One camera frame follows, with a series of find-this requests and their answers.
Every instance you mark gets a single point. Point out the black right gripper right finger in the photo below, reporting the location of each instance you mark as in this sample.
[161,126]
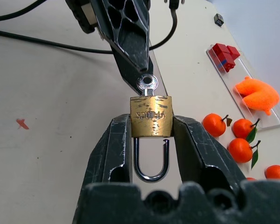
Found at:
[200,151]

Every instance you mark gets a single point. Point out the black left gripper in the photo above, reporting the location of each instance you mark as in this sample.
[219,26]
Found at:
[84,14]

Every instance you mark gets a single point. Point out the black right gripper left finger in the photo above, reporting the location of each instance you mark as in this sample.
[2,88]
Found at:
[112,149]

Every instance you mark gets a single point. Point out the small silver key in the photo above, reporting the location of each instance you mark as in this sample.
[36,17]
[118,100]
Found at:
[147,82]

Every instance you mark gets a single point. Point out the brass padlock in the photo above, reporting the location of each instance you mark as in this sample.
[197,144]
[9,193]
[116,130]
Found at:
[151,116]

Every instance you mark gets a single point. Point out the orange tangerine with leaf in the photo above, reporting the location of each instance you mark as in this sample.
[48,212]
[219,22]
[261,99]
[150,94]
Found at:
[243,128]
[214,124]
[240,150]

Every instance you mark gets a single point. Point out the orange plush toy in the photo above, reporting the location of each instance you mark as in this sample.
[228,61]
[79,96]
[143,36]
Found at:
[259,95]

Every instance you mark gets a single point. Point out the red and blue building block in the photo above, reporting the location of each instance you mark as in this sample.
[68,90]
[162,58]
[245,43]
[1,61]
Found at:
[226,65]

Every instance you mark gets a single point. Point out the clear acrylic tray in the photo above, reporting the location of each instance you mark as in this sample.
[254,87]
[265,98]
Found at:
[254,77]

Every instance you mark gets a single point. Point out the red tape mark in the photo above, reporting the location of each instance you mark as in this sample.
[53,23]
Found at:
[22,123]

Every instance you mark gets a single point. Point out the small black cube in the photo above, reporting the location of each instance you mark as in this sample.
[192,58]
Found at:
[218,19]

